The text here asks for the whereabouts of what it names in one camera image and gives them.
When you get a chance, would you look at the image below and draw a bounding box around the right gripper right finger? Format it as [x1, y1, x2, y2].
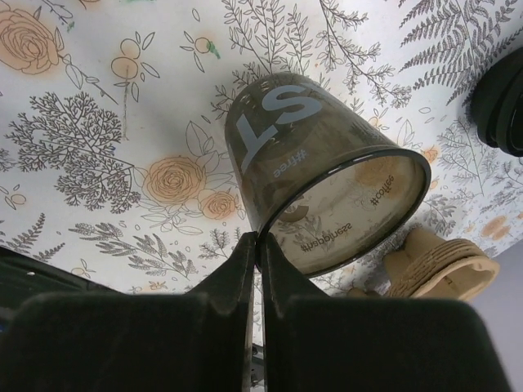
[257, 236, 511, 391]

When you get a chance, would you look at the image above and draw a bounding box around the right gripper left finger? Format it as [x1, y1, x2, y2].
[1, 233, 255, 391]

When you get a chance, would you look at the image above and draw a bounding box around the black takeout coffee cup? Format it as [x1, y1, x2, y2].
[225, 73, 431, 277]

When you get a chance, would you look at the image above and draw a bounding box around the floral table mat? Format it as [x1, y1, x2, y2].
[1, 1, 522, 293]

